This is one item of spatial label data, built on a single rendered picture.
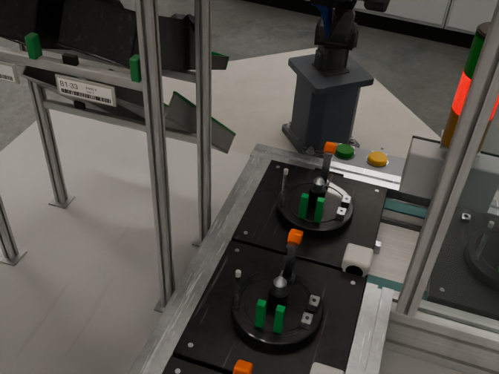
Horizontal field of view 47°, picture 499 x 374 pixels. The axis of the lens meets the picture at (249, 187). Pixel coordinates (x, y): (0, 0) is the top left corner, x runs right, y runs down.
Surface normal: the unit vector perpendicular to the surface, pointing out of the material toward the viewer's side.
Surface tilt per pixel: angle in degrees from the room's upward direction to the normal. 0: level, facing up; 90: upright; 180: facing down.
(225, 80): 0
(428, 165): 90
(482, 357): 90
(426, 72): 0
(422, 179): 90
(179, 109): 90
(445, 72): 0
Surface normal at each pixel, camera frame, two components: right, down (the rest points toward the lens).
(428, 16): -0.39, 0.59
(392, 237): 0.04, -0.76
